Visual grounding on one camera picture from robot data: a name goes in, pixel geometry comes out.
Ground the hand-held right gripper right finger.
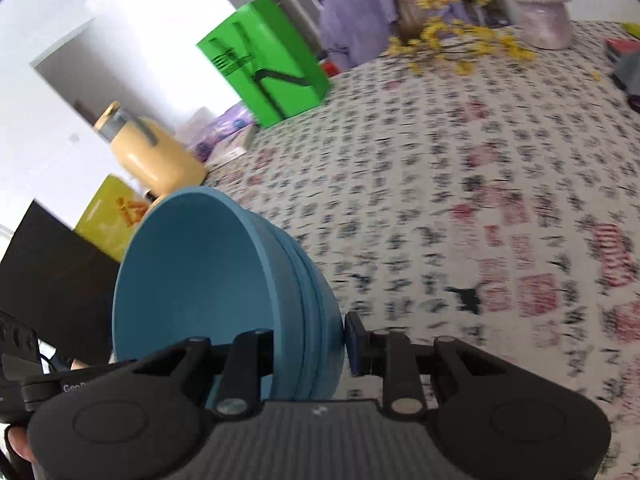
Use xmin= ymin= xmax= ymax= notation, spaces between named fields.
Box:
xmin=344 ymin=311 xmax=511 ymax=421

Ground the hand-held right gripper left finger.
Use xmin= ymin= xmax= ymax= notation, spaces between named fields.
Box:
xmin=117 ymin=329 xmax=275 ymax=418

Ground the blue bowl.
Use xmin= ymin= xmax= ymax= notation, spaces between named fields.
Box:
xmin=280 ymin=240 xmax=347 ymax=402
xmin=112 ymin=186 xmax=282 ymax=401
xmin=235 ymin=205 xmax=312 ymax=401

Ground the person's left hand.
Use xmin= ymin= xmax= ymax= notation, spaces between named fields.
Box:
xmin=4 ymin=422 xmax=37 ymax=465

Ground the black box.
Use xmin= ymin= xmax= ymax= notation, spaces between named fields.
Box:
xmin=0 ymin=200 xmax=123 ymax=367

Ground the printed tablecloth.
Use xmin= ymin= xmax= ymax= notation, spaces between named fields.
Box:
xmin=202 ymin=20 xmax=640 ymax=480

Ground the yellow box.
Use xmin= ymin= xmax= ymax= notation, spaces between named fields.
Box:
xmin=75 ymin=174 xmax=153 ymax=263

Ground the yellow pitcher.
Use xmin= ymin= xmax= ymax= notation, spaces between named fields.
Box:
xmin=93 ymin=101 xmax=208 ymax=199

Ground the purple tissue packet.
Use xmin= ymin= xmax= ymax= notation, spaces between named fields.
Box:
xmin=175 ymin=101 xmax=258 ymax=163

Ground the green paper bag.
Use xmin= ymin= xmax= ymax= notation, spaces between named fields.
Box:
xmin=196 ymin=0 xmax=332 ymax=129

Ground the yellow flower branch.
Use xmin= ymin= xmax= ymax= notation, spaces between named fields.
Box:
xmin=387 ymin=0 xmax=538 ymax=77

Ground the purple cloth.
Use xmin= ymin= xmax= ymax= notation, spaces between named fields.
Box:
xmin=319 ymin=0 xmax=473 ymax=73

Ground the grey pouch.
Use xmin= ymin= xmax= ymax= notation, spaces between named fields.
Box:
xmin=611 ymin=55 xmax=640 ymax=111

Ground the pink vase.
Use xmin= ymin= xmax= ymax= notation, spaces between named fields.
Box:
xmin=482 ymin=0 xmax=573 ymax=51

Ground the red black packet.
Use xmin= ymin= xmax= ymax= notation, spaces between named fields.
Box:
xmin=605 ymin=35 xmax=640 ymax=63

